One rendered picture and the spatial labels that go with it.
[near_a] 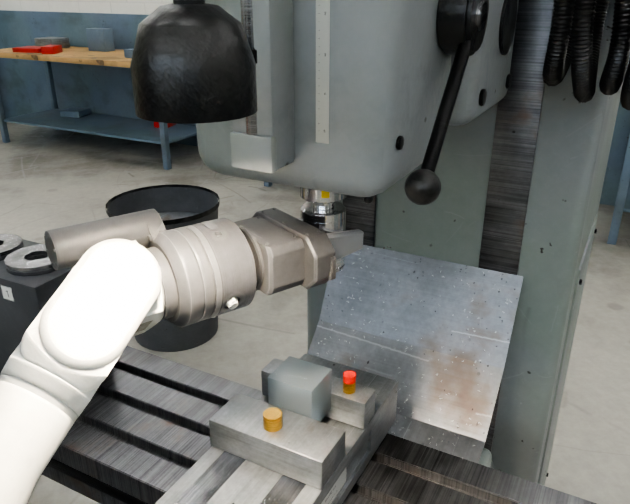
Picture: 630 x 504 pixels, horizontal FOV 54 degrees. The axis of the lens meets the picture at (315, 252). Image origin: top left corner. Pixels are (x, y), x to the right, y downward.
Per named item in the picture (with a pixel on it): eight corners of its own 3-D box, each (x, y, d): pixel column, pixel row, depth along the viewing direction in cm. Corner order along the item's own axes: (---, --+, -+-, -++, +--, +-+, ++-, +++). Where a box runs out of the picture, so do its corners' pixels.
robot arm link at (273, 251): (338, 219, 57) (225, 249, 50) (336, 311, 61) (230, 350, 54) (264, 186, 66) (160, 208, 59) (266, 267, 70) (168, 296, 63)
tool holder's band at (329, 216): (348, 222, 62) (348, 213, 62) (301, 224, 62) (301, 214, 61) (342, 207, 66) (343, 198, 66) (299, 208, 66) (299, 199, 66)
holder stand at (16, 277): (57, 398, 93) (32, 279, 85) (-41, 362, 102) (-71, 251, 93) (113, 358, 103) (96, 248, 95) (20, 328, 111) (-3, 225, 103)
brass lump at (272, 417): (276, 434, 69) (275, 421, 68) (259, 428, 70) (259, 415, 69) (286, 423, 71) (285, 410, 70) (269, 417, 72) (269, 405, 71)
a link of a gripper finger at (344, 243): (358, 251, 66) (311, 265, 62) (359, 223, 64) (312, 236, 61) (368, 256, 65) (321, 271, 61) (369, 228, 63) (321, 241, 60)
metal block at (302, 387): (311, 433, 73) (311, 391, 70) (268, 417, 75) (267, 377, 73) (331, 408, 77) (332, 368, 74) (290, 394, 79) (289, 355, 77)
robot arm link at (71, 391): (178, 264, 50) (84, 412, 43) (152, 298, 57) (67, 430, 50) (108, 220, 49) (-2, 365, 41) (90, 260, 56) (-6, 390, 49)
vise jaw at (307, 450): (321, 491, 67) (322, 462, 65) (210, 446, 73) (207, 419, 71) (345, 457, 71) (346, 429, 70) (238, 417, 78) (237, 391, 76)
